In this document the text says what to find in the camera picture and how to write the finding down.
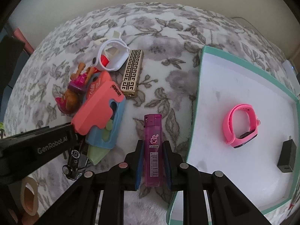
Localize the coral blue carrot knife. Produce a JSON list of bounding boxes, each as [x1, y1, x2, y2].
[[71, 71, 126, 165]]

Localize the floral grey white blanket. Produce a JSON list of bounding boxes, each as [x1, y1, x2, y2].
[[3, 3, 292, 173]]

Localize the pink smart watch band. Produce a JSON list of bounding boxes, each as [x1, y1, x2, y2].
[[221, 104, 260, 149]]

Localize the black toy car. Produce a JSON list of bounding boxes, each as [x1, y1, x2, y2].
[[62, 140, 92, 181]]

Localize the gold patterned lighter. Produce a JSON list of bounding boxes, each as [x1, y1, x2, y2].
[[120, 49, 144, 98]]

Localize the white power strip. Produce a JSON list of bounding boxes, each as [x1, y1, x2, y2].
[[282, 60, 297, 80]]

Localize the black wall charger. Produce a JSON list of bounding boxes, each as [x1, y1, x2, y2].
[[277, 136, 296, 173]]

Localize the purple lighter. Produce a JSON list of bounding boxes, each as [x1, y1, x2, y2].
[[144, 114, 163, 188]]

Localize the teal white shallow box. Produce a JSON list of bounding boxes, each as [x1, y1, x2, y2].
[[166, 45, 300, 225]]

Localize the orange blue carrot knife toy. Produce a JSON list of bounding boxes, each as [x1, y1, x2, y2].
[[85, 73, 101, 99]]

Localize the brown pink puppy toy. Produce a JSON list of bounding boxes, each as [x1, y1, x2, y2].
[[55, 62, 95, 114]]

